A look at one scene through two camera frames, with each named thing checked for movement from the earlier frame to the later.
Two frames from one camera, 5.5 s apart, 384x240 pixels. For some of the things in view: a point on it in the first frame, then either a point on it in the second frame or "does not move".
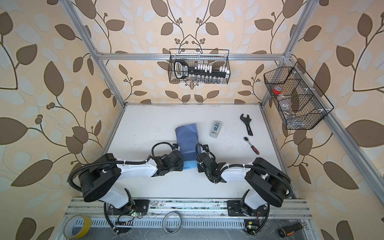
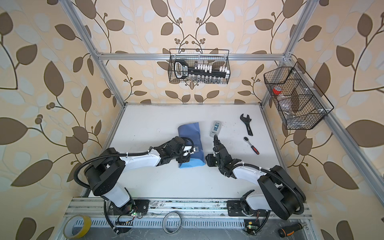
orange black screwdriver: x=289 y=230 does not move
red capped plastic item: x=277 y=90 does not move
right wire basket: x=299 y=101 does not move
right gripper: x=200 y=169 -> x=209 y=159
